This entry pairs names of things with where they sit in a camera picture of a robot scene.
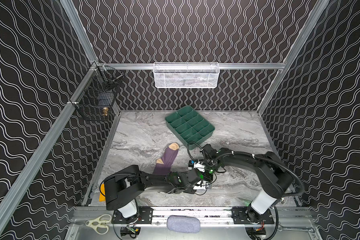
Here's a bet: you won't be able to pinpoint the purple sock tan toe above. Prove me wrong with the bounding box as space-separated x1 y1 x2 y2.
153 143 180 175

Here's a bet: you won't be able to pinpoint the aluminium frame profile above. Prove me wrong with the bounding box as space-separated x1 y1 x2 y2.
61 0 99 64

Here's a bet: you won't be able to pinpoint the brass padlock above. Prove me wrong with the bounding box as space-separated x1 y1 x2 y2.
103 107 109 117

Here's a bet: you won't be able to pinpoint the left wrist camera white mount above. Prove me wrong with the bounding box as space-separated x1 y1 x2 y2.
193 181 210 191

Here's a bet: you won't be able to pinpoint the front aluminium rail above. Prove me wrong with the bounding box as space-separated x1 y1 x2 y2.
72 207 315 228

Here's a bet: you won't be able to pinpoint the silver combination wrench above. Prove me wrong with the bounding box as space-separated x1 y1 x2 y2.
277 223 315 233

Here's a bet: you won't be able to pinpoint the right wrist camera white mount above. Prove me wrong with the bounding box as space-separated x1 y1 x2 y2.
188 160 206 172

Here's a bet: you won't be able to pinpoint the scissors cream handles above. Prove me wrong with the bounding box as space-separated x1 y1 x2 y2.
85 214 112 235

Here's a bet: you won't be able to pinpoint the green compartment tray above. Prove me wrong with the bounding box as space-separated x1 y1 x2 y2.
165 106 215 150

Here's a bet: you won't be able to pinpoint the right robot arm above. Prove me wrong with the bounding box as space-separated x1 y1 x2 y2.
200 145 305 216

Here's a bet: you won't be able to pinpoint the yellow block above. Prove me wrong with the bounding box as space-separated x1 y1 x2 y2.
99 184 106 202

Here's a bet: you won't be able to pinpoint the white wire basket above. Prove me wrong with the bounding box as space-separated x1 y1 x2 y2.
153 62 220 89

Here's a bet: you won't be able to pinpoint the black wire basket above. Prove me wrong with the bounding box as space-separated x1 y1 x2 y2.
69 66 125 122

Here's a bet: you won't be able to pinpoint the grey cloth pad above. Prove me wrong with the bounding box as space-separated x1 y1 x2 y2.
166 216 201 234

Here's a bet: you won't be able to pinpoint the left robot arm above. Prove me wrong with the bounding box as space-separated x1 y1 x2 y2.
101 165 212 219

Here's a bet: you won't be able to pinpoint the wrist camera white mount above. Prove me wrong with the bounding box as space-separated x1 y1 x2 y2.
193 181 210 191
188 160 206 172

